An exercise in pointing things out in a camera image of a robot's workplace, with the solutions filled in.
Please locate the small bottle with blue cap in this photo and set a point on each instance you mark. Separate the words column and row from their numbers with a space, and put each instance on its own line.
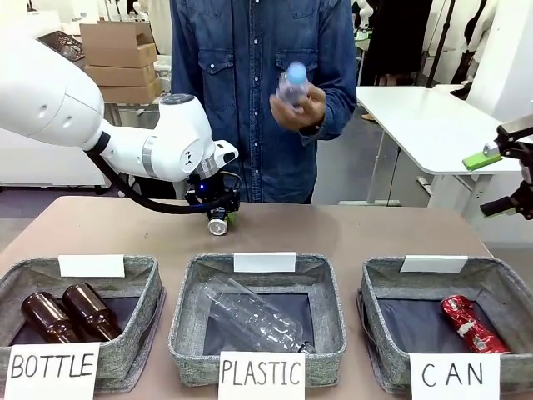
column 293, row 85

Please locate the paper sign reading BOTTLE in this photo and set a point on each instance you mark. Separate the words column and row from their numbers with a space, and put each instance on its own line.
column 50, row 371

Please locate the grey fabric basket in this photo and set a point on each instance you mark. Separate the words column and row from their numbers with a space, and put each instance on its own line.
column 141, row 291
column 187, row 316
column 375, row 316

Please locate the large clear plastic bottle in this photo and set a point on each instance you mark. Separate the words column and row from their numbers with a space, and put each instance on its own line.
column 254, row 316

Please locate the green black drink can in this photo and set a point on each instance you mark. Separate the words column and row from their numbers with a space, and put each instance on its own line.
column 219, row 225

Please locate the paper sign reading PLASTIC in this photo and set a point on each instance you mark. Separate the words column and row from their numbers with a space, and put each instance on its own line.
column 261, row 375

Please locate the paper sign reading CAN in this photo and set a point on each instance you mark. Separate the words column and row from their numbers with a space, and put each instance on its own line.
column 454, row 375

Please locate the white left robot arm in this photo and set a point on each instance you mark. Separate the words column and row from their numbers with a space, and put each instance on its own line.
column 41, row 104

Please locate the large white table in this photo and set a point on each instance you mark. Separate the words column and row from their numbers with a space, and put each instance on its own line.
column 416, row 125

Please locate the person left forearm denim sleeve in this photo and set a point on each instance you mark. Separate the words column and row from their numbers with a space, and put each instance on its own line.
column 337, row 108

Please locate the open cardboard box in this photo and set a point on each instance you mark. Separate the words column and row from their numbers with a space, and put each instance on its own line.
column 112, row 46

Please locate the dark perforated plastic basket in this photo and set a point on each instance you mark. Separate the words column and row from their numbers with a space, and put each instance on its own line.
column 68, row 46

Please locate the person left hand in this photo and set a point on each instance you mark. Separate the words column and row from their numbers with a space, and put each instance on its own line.
column 302, row 118

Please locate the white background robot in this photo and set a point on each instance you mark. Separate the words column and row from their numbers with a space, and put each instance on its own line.
column 363, row 12

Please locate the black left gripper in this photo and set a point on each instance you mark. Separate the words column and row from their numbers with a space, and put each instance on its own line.
column 204, row 191

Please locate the background person black and white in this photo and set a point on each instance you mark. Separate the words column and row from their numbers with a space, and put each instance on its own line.
column 474, row 41

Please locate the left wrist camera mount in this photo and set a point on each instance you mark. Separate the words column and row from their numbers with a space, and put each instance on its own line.
column 232, row 183

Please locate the brown glass bottle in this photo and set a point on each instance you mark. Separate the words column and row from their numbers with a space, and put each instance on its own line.
column 91, row 310
column 46, row 318

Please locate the black tripod stand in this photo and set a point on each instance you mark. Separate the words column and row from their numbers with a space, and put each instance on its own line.
column 441, row 41

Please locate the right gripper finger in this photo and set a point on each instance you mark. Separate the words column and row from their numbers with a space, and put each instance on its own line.
column 506, row 208
column 483, row 158

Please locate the crushed red can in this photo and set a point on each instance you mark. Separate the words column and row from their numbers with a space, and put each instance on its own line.
column 472, row 325

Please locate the flat closed cardboard box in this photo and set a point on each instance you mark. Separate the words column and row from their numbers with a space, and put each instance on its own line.
column 133, row 92
column 121, row 76

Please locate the background person in black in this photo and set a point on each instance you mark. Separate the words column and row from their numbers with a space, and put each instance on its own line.
column 395, row 41

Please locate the person in denim shirt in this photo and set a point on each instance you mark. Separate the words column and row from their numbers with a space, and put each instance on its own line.
column 241, row 83

